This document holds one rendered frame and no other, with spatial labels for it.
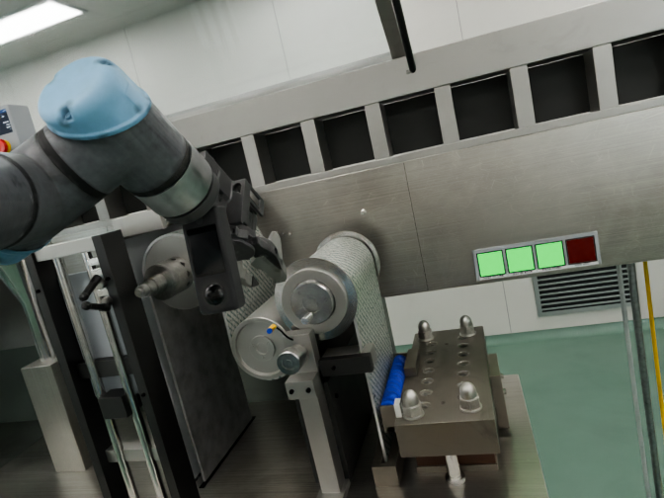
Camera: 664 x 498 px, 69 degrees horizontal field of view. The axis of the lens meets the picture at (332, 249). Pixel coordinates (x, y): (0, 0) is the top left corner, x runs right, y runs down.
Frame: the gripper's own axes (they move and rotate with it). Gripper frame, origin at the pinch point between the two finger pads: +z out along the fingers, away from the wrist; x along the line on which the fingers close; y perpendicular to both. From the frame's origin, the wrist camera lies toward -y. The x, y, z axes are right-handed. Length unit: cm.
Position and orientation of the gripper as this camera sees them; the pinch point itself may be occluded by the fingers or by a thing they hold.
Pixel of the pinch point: (266, 283)
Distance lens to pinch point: 67.7
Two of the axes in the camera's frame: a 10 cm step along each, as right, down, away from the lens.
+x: -9.4, 1.6, 2.9
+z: 3.3, 4.6, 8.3
